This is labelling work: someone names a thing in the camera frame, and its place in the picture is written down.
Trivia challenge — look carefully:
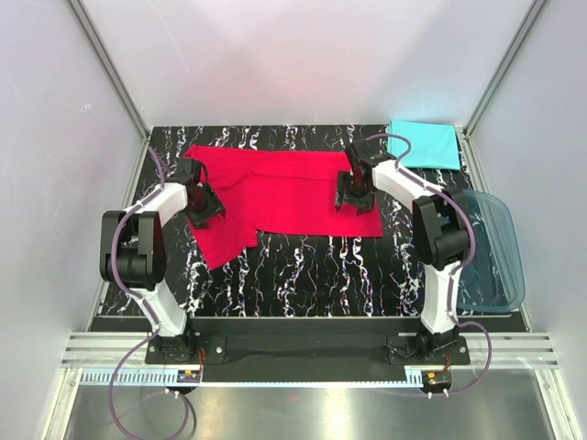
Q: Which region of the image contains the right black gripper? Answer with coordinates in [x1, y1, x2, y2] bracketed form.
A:
[334, 171, 376, 217]

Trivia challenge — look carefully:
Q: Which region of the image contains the red t shirt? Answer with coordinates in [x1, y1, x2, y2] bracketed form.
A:
[185, 145, 382, 270]

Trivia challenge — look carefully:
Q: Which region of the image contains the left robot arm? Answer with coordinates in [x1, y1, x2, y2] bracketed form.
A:
[99, 159, 226, 363]

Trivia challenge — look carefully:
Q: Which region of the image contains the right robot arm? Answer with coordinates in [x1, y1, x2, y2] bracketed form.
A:
[334, 134, 476, 364]

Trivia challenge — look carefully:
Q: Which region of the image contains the folded cyan t shirt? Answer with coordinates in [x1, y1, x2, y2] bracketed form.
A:
[388, 119, 461, 171]

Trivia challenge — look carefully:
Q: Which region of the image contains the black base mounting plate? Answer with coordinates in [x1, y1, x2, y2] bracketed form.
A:
[144, 315, 473, 384]

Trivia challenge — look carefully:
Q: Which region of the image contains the clear blue plastic bin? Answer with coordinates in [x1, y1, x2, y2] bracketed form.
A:
[457, 190, 526, 314]

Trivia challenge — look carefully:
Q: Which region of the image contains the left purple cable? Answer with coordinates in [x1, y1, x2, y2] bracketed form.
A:
[108, 146, 198, 435]

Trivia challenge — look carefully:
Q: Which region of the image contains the left aluminium frame post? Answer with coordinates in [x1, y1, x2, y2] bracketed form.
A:
[65, 0, 150, 140]

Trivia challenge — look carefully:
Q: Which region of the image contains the aluminium frame post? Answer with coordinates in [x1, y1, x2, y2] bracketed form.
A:
[462, 0, 549, 137]
[65, 0, 150, 140]

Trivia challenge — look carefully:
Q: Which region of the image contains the right aluminium frame post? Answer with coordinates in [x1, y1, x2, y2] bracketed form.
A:
[462, 0, 549, 137]

